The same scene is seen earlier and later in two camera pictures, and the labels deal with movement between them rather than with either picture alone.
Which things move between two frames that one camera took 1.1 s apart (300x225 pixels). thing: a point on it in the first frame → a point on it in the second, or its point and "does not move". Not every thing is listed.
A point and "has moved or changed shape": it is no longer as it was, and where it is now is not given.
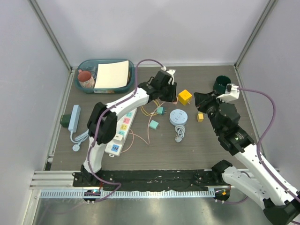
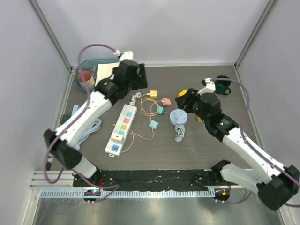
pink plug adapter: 176,102 has moved or changed shape
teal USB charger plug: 161,110 does not move
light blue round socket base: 178,117 does not move
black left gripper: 172,97 → 140,82
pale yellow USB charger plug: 200,117 does not move
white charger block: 118,137 does not move
